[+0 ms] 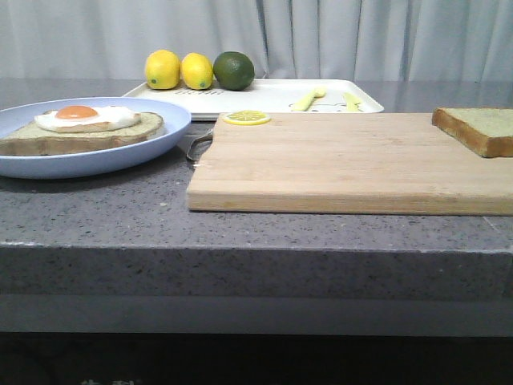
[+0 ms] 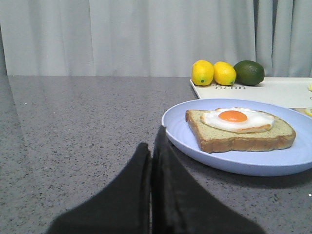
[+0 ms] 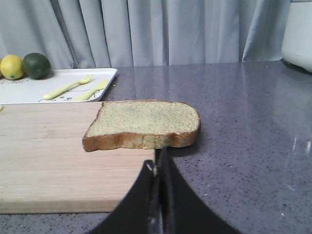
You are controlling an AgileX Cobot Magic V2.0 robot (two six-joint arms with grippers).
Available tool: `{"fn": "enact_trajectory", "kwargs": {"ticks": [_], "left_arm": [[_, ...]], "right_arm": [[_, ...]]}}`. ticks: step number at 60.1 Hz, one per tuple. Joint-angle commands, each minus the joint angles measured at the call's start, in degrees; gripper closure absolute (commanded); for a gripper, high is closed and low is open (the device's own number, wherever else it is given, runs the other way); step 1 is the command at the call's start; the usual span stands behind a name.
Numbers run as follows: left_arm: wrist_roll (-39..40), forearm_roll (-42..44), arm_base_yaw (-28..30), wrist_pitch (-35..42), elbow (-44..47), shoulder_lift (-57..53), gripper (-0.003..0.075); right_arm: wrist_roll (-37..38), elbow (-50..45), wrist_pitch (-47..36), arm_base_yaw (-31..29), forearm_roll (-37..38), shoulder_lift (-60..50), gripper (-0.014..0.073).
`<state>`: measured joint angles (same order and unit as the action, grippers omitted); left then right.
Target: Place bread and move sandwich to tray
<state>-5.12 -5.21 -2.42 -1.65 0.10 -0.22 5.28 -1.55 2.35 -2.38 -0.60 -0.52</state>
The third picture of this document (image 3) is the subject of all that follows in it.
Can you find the yellow plastic fork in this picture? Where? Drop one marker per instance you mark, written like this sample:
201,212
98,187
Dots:
64,88

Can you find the grey curtain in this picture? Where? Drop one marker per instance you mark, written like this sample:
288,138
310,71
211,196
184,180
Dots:
120,33

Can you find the green lime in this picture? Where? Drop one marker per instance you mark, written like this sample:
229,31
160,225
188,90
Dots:
36,65

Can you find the yellow plastic knife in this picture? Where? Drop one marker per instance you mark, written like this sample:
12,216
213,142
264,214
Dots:
89,93

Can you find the wooden cutting board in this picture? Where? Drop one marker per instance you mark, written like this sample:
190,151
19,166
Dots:
44,168

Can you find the white bear tray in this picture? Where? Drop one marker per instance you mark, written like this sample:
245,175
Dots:
27,90

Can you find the yellow lemon right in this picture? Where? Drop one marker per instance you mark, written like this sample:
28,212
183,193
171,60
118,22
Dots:
11,67

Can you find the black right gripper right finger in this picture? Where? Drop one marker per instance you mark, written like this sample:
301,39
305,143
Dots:
182,211

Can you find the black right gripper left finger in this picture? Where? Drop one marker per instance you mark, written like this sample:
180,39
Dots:
133,215

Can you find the bread slice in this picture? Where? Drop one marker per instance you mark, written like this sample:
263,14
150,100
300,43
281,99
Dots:
142,124

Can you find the white appliance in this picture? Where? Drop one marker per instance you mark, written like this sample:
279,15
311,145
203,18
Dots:
297,41

